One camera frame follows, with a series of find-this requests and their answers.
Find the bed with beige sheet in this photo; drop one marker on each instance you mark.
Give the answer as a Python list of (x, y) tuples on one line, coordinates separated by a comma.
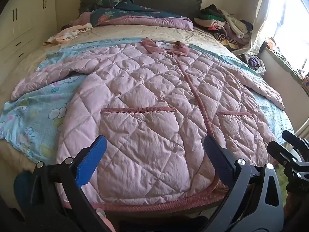
[(149, 32)]

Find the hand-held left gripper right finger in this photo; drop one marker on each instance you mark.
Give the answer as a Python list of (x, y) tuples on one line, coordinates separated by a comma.
[(219, 160)]

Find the dark floral quilt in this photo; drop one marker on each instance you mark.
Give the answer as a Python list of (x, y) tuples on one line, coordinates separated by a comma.
[(135, 13)]

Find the small pink floral cloth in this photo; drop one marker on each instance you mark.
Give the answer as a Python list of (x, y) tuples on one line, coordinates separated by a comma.
[(65, 33)]

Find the pink quilted jacket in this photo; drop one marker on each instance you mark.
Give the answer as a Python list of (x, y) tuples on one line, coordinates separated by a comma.
[(144, 101)]

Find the bag of clothes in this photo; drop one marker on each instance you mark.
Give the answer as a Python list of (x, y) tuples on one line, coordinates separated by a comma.
[(253, 62)]

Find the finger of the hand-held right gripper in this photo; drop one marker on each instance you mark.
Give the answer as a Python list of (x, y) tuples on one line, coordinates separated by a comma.
[(287, 154), (295, 141)]

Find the window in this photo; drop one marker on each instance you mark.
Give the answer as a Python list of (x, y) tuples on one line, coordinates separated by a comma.
[(294, 29)]

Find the white wardrobe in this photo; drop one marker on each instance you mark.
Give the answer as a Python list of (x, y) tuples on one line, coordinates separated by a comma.
[(24, 17)]

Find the blue cartoon printed blanket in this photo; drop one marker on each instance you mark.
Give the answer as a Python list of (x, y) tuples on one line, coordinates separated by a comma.
[(36, 116)]

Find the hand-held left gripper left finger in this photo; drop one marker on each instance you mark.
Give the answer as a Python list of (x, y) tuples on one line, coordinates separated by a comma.
[(91, 160)]

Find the pile of clothes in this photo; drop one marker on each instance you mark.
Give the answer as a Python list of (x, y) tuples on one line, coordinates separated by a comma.
[(224, 24)]

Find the green window sill mat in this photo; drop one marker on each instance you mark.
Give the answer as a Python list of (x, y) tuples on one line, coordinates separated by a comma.
[(284, 64)]

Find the grey headboard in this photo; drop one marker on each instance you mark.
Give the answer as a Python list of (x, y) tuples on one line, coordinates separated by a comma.
[(157, 2)]

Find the cream curtain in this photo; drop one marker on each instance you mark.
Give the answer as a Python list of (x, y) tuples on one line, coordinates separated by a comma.
[(263, 17)]

